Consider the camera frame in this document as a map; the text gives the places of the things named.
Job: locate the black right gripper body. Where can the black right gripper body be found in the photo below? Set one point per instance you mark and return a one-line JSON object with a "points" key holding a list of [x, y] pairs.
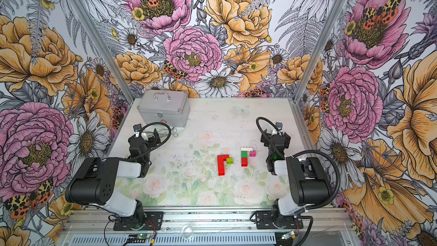
{"points": [[267, 144]]}

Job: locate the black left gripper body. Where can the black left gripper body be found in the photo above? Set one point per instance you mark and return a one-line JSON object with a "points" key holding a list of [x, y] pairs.
{"points": [[152, 142]]}

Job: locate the dark green lego brick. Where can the dark green lego brick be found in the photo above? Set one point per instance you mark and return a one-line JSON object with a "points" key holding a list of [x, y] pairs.
{"points": [[244, 154]]}

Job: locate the lime green lego brick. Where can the lime green lego brick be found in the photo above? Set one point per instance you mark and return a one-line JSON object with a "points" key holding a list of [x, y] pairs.
{"points": [[229, 160]]}

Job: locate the long red lego brick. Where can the long red lego brick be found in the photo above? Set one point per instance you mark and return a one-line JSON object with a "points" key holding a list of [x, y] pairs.
{"points": [[222, 157]]}

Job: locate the red square lego brick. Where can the red square lego brick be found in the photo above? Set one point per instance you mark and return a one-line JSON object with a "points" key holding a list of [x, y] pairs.
{"points": [[221, 171]]}

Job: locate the small red lego brick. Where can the small red lego brick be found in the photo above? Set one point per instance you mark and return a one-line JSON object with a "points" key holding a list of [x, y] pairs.
{"points": [[220, 164]]}

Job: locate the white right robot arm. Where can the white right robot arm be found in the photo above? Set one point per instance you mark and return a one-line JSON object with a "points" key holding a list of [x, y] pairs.
{"points": [[309, 185]]}

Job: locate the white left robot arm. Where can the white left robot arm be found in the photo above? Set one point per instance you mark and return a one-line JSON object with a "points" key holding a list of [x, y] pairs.
{"points": [[94, 182]]}

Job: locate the steel surgical scissors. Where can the steel surgical scissors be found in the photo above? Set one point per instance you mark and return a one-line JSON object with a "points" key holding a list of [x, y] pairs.
{"points": [[174, 132]]}

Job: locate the silver metal case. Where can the silver metal case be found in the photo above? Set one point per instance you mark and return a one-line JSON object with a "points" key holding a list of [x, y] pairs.
{"points": [[169, 107]]}

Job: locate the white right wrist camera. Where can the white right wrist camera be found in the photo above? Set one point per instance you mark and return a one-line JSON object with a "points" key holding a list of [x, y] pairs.
{"points": [[277, 129]]}

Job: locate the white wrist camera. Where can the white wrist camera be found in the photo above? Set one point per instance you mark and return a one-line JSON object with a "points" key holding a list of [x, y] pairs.
{"points": [[277, 129], [138, 130]]}

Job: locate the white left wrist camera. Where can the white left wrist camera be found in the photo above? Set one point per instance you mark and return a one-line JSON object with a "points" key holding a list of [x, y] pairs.
{"points": [[138, 130]]}

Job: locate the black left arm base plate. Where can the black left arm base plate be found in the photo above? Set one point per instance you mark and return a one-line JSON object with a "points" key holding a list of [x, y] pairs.
{"points": [[151, 221]]}

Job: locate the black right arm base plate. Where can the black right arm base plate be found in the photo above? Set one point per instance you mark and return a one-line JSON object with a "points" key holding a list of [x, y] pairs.
{"points": [[269, 220]]}

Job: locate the aluminium front rail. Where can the aluminium front rail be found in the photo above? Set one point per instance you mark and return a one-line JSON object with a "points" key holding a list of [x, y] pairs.
{"points": [[205, 219]]}

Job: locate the white vented cable duct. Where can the white vented cable duct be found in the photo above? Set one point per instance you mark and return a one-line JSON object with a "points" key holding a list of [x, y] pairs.
{"points": [[172, 239]]}

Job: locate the aluminium frame post left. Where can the aluminium frame post left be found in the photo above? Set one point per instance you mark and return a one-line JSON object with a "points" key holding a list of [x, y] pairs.
{"points": [[91, 28]]}

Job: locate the aluminium frame post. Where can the aluminium frame post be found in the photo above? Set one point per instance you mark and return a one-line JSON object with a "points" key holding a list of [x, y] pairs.
{"points": [[330, 21], [91, 28]]}

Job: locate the aluminium frame post right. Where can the aluminium frame post right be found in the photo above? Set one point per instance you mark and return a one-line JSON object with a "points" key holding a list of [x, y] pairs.
{"points": [[330, 21]]}

